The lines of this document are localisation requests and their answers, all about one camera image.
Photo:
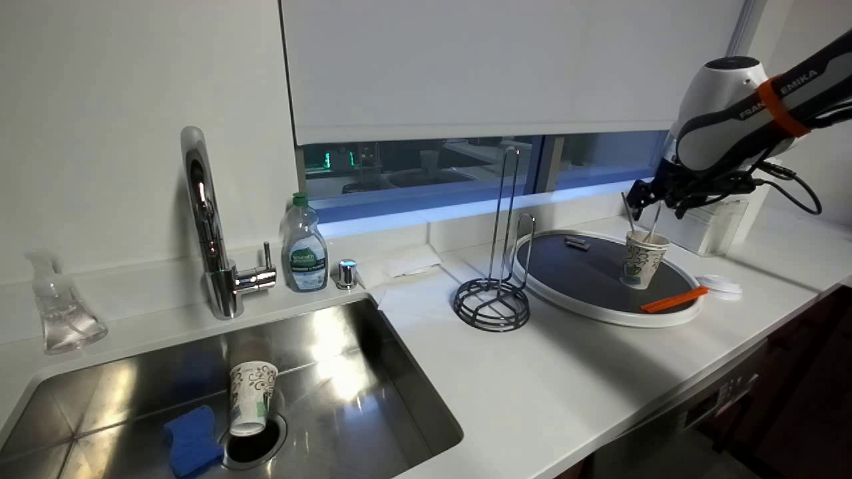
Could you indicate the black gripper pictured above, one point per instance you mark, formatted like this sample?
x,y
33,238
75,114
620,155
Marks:
x,y
688,185

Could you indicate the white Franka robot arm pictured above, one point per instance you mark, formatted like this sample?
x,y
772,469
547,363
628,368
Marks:
x,y
728,106

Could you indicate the round black tray white rim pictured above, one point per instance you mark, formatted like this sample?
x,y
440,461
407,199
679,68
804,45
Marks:
x,y
576,278

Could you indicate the patterned paper cup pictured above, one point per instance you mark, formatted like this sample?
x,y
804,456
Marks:
x,y
639,267
251,395

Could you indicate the white napkin holder box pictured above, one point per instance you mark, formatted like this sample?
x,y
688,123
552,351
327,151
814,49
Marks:
x,y
732,226

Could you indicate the white roller blind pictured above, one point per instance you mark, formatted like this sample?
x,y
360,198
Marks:
x,y
495,61

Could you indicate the window pane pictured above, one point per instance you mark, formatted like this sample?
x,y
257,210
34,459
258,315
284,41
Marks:
x,y
426,177

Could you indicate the dark cabinet front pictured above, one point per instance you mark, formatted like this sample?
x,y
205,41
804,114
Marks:
x,y
780,400

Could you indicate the small metal sink stopper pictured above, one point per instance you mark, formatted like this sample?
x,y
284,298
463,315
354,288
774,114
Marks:
x,y
347,272

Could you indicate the steel kitchen sink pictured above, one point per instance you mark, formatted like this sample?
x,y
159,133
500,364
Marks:
x,y
374,388

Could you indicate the green dish soap bottle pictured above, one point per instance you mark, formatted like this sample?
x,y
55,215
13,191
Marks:
x,y
307,255

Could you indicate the chrome faucet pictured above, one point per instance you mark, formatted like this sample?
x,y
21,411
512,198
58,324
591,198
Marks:
x,y
205,202

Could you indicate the blue sponge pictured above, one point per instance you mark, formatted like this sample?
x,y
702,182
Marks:
x,y
190,439

